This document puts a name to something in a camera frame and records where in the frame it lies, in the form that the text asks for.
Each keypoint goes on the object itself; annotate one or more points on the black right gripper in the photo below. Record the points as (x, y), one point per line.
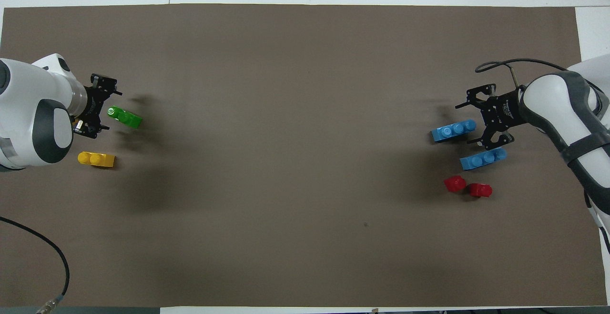
(503, 111)

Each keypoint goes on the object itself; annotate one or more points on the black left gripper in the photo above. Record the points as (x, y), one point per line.
(95, 104)

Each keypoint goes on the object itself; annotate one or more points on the green two-stud toy brick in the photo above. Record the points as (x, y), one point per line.
(126, 118)

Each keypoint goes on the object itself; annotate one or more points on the blue three-stud toy brick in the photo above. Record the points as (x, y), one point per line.
(452, 131)
(482, 158)

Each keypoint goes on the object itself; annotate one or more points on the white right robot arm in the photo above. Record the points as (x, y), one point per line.
(548, 99)

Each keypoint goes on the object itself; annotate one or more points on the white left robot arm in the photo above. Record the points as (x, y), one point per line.
(28, 90)

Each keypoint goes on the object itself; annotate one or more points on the yellow two-stud toy brick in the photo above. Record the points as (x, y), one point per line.
(96, 159)

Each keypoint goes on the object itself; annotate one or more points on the red single-stud toy brick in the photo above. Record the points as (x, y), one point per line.
(455, 184)
(480, 190)

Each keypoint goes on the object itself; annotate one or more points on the brown table mat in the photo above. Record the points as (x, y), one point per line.
(305, 114)

